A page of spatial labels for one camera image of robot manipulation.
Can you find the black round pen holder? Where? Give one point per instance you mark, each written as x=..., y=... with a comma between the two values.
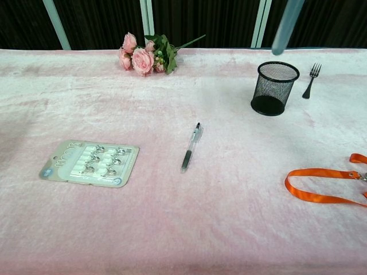
x=263, y=87

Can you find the black gel pen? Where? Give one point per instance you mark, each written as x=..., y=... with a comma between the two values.
x=187, y=156

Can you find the pink artificial rose bouquet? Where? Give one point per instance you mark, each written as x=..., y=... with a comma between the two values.
x=142, y=61

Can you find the pink plush table cloth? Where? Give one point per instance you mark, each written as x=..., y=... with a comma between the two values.
x=229, y=215

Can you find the hook blister pack card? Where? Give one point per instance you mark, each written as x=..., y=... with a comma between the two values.
x=66, y=167

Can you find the black pleated curtain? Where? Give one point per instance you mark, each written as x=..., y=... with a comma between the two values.
x=200, y=17

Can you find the aluminium frame post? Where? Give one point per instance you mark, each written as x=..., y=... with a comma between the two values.
x=261, y=23
x=58, y=31
x=146, y=17

